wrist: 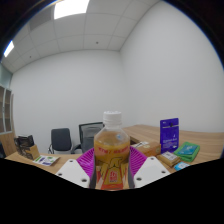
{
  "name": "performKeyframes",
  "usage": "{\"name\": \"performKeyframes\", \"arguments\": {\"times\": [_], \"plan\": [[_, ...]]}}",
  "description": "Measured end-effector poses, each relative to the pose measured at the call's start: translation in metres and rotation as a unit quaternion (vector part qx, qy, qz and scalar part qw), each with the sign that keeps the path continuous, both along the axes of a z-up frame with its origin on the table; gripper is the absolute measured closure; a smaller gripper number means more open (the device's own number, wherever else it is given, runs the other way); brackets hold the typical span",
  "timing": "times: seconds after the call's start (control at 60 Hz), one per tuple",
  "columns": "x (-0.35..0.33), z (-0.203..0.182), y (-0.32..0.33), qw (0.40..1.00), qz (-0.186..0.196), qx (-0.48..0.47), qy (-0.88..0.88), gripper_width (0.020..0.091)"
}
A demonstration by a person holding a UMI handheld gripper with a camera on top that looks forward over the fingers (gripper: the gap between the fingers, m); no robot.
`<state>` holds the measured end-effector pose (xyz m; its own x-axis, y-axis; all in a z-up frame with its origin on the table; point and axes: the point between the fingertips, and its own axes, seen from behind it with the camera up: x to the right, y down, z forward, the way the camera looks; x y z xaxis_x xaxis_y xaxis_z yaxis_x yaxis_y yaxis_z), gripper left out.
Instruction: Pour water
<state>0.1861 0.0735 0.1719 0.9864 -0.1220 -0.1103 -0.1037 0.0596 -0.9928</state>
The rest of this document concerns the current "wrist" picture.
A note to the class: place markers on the small tan box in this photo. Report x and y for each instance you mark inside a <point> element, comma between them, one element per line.
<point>168,158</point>

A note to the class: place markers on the large square ceiling light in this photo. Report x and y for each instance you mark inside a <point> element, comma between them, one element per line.
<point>71,8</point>

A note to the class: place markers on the small light blue packet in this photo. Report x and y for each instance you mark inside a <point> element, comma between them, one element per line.
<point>181,166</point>

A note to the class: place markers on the small square ceiling light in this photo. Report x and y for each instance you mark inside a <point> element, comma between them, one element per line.
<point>9,48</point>

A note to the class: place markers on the dark grey office chair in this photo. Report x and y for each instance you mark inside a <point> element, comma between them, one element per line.
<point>60,140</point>

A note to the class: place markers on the dark brown printed box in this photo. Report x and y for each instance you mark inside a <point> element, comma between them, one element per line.
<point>17,146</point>
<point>29,146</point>

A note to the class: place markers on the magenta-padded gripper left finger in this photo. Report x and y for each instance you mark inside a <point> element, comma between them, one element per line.
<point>71,171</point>

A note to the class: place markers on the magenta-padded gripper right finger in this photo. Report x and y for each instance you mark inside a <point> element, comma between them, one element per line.
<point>151,170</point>

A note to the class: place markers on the green flat box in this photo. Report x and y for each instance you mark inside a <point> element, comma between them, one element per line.
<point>187,151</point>

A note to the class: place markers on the grey ceiling air vent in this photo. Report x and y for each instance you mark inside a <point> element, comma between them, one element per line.
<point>41,18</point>

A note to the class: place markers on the black mesh office chair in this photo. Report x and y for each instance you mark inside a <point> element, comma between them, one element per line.
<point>88,136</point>

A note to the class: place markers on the white printed leaflet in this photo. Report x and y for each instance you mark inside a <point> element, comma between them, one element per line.
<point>46,160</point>

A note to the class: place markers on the purple upright package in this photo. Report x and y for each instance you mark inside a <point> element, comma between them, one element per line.
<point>169,135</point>

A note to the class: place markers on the orange-labelled drink bottle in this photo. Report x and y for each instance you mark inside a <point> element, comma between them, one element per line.
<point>111,156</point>

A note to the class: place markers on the orange tissue box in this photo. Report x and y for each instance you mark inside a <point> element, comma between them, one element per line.
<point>148,149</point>

